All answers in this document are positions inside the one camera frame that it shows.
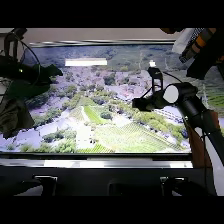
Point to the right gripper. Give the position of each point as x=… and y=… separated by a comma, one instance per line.
x=146, y=103

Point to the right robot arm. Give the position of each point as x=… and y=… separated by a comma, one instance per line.
x=195, y=108

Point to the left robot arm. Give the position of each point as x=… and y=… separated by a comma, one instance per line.
x=16, y=68

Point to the white garment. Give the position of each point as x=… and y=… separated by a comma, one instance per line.
x=183, y=40

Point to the black garment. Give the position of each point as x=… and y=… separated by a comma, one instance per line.
x=208, y=63

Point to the striped garment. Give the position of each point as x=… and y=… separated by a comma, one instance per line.
x=200, y=41

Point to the grey garment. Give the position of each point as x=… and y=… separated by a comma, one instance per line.
x=15, y=116

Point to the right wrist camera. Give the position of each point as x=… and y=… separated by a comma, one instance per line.
x=155, y=75

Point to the silver frame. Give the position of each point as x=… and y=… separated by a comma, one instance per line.
x=106, y=163

